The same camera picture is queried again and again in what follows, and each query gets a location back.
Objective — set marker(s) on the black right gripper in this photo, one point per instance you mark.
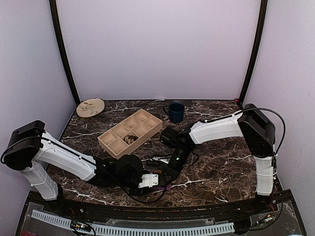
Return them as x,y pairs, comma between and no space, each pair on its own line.
171,169

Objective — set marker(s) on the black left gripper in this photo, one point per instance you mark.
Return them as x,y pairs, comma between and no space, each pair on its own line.
126,171

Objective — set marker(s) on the brown argyle sock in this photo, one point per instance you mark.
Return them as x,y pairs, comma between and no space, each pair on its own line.
129,139

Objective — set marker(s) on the purple striped sock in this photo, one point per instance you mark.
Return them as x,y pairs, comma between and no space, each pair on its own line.
165,188

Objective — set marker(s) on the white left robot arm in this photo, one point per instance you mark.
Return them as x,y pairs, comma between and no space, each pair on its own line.
30,146

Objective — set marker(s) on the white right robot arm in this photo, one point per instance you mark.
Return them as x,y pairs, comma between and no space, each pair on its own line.
249,123

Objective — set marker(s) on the wooden compartment tray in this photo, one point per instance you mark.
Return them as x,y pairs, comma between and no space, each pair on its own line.
141,124

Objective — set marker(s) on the dark blue mug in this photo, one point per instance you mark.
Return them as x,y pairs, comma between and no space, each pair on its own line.
175,112

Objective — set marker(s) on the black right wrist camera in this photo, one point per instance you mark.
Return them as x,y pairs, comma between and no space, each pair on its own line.
169,137

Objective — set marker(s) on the white slotted cable duct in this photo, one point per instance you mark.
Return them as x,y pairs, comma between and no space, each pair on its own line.
134,228

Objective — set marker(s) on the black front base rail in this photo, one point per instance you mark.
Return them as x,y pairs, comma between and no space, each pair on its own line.
170,207

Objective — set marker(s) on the right black frame post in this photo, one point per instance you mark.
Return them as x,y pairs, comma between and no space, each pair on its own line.
254,53

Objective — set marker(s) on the black frame post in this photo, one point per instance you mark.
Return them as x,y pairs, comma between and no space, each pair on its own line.
254,53
62,50

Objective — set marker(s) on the left black frame post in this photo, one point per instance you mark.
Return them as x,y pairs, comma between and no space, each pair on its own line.
62,50

